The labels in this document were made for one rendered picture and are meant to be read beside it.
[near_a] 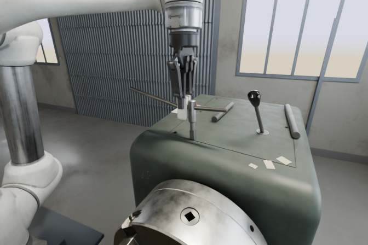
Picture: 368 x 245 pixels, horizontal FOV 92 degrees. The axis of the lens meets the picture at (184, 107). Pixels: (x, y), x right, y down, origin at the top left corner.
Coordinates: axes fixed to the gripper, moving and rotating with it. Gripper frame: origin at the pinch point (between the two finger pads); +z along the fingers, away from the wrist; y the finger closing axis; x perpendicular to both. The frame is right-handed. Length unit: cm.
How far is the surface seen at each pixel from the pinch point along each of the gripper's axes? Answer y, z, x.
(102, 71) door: -185, 33, -275
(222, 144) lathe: -0.4, 9.1, 12.0
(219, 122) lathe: -13.8, 9.1, 7.0
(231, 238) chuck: 20.9, 13.1, 20.1
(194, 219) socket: 22.2, 11.0, 13.8
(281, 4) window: -227, -62, 13
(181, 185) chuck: 16.4, 11.3, 8.1
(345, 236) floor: -111, 135, 94
